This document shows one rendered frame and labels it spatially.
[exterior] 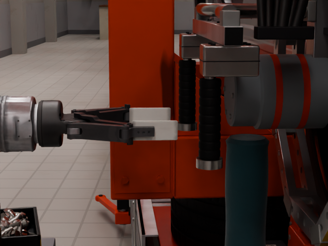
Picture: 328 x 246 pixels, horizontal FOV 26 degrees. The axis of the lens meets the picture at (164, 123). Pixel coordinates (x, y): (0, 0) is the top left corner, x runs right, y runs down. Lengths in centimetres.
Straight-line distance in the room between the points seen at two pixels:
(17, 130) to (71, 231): 213
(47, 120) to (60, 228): 216
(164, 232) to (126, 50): 80
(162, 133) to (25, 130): 21
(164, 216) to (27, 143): 143
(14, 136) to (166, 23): 72
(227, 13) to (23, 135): 37
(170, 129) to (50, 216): 239
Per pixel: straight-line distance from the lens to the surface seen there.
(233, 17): 113
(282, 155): 155
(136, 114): 121
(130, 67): 174
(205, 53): 112
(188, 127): 148
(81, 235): 316
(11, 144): 113
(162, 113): 121
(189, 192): 181
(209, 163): 115
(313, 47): 133
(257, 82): 128
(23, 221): 149
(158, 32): 174
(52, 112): 112
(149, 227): 201
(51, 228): 327
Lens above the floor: 102
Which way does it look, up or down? 10 degrees down
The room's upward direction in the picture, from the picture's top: straight up
